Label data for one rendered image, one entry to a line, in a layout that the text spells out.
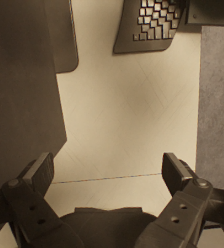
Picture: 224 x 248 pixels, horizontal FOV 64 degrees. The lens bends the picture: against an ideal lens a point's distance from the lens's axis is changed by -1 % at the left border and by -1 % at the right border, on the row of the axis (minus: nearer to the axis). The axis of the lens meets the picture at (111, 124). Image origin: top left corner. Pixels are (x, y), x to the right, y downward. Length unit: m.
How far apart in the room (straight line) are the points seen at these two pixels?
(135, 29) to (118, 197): 0.53
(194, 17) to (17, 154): 0.48
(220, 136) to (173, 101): 1.08
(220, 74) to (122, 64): 1.05
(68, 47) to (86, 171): 0.38
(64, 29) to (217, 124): 1.30
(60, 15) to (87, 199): 0.57
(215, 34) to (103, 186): 1.21
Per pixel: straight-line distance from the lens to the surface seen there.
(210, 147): 1.61
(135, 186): 0.66
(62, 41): 0.54
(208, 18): 0.55
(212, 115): 1.53
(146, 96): 0.55
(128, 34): 0.52
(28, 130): 0.25
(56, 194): 0.70
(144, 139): 0.58
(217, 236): 1.90
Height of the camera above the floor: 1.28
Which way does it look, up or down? 73 degrees down
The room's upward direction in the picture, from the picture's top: 176 degrees clockwise
